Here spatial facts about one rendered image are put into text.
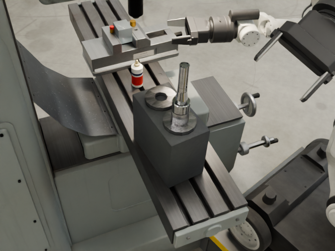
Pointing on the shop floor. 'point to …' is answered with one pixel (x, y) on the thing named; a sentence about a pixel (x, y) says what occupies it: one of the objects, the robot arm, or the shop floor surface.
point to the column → (24, 161)
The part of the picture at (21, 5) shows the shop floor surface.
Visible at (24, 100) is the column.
